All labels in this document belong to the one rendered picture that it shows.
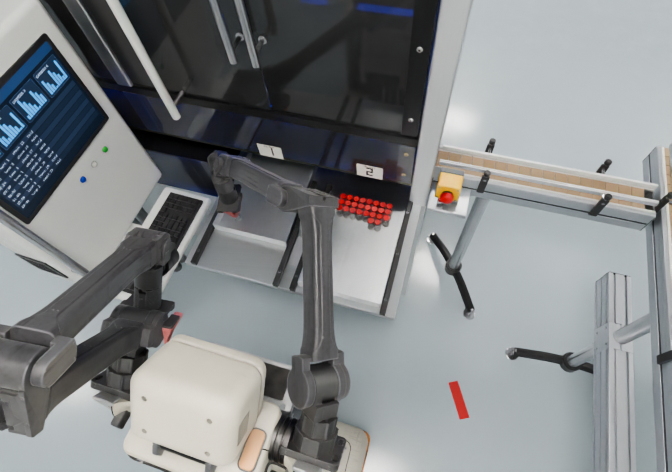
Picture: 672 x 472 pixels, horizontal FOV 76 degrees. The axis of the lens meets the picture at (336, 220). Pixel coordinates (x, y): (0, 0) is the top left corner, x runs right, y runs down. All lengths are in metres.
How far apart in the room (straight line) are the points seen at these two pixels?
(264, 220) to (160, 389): 0.79
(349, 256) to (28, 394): 0.94
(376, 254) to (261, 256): 0.37
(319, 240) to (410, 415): 1.42
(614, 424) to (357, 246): 1.02
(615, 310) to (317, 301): 1.29
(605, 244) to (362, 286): 1.65
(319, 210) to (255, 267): 0.59
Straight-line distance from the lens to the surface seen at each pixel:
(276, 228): 1.46
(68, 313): 0.76
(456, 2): 0.94
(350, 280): 1.35
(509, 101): 3.13
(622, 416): 1.80
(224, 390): 0.81
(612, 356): 1.84
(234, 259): 1.45
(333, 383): 0.89
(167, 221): 1.67
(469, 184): 1.53
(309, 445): 0.92
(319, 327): 0.87
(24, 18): 1.35
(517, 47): 3.54
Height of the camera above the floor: 2.14
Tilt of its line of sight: 60 degrees down
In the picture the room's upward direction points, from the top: 7 degrees counter-clockwise
